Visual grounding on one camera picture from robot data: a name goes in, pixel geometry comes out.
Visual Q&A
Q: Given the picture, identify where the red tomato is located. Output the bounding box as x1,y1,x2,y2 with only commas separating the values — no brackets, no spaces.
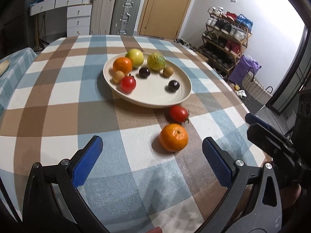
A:
120,76,136,94
169,105,190,124

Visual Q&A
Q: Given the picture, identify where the orange mandarin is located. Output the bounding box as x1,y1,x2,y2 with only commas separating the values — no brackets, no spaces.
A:
159,124,189,153
112,57,132,75

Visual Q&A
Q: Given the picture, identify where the dark plum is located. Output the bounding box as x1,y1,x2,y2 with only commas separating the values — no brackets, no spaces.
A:
168,80,180,92
139,67,151,78

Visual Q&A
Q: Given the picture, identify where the brown longan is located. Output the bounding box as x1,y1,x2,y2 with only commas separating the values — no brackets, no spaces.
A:
162,66,174,78
112,70,125,84

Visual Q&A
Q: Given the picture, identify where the right human hand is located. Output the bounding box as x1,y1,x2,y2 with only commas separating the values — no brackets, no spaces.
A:
280,183,301,214

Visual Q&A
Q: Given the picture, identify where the woven basket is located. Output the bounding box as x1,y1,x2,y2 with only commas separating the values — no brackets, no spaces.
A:
242,67,273,105

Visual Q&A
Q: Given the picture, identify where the purple bag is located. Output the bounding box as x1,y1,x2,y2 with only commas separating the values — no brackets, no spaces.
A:
229,55,261,86

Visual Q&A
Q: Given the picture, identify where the checkered tablecloth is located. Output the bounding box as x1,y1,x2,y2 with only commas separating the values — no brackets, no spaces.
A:
1,36,265,232

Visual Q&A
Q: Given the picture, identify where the wooden shoe rack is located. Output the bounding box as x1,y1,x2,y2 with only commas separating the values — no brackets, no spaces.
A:
198,6,253,78

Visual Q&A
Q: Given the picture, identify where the green yellow citrus fruit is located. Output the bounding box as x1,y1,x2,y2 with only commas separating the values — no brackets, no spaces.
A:
147,53,166,72

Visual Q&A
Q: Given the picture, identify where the cream round plate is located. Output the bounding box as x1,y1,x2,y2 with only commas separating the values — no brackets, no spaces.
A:
102,53,192,108

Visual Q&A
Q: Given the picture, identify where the yellow lemon fruit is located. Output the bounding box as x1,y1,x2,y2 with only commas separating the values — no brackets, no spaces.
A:
125,48,144,68

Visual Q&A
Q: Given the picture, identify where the wooden door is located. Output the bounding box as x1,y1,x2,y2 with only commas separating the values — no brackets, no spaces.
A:
138,0,191,39

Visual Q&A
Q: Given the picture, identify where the small beige plate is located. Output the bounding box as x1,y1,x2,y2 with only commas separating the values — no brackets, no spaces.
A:
0,59,10,76

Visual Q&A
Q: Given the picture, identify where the silver grey suitcase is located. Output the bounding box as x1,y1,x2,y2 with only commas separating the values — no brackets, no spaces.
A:
110,0,141,36

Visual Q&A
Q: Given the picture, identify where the beige ribbed suitcase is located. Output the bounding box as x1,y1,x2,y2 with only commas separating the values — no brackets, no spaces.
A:
90,0,115,35

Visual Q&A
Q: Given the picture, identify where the white drawer desk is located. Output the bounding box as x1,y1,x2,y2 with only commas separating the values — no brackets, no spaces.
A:
30,0,92,37

